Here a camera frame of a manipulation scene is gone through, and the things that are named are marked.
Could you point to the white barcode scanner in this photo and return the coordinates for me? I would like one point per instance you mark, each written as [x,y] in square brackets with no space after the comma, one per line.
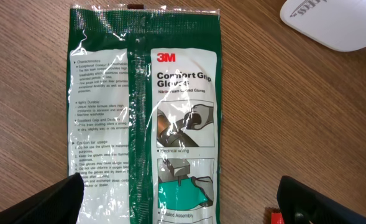
[337,24]

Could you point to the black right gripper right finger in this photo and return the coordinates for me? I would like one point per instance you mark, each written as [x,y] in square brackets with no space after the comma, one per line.
[299,203]

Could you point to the green 3M gloves package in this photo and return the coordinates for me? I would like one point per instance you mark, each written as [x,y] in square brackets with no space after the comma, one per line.
[144,91]

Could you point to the red Nescafe coffee stick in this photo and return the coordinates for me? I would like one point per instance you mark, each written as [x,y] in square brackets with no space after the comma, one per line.
[272,216]

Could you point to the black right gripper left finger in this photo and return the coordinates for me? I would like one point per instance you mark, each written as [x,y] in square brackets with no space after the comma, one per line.
[57,204]

